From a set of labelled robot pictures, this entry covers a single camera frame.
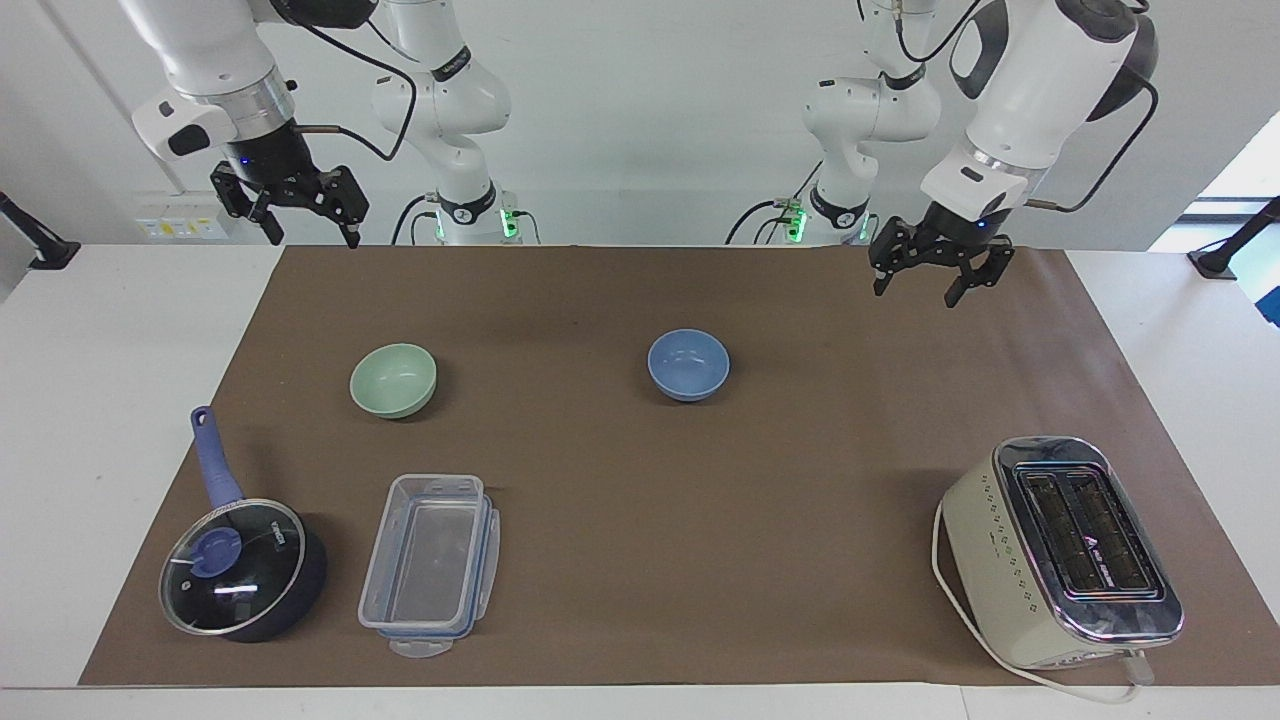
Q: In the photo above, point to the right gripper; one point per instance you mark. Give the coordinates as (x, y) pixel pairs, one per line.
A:
(272, 160)

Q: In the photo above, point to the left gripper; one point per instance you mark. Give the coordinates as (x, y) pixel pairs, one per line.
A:
(958, 235)

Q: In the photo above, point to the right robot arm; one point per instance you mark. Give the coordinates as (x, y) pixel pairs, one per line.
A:
(215, 50)

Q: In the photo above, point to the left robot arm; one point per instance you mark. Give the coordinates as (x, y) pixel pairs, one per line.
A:
(1030, 80)

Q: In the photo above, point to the green bowl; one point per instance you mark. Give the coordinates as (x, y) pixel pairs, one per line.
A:
(393, 380)

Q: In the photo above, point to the blue bowl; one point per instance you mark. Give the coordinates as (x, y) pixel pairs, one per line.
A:
(688, 365)

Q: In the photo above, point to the black stand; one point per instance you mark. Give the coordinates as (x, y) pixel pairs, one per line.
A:
(40, 250)
(1225, 255)

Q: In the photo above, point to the dark blue saucepan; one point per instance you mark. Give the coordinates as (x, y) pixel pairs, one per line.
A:
(217, 465)

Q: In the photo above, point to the cream and chrome toaster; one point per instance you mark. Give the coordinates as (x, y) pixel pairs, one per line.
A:
(1060, 550)

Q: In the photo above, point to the glass lid with blue knob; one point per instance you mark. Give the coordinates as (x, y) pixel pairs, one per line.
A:
(232, 565)

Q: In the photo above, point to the clear plastic container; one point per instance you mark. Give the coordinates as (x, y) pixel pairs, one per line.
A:
(430, 565)

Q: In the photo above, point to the white wall socket strip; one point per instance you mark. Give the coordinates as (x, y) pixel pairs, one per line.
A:
(180, 228)

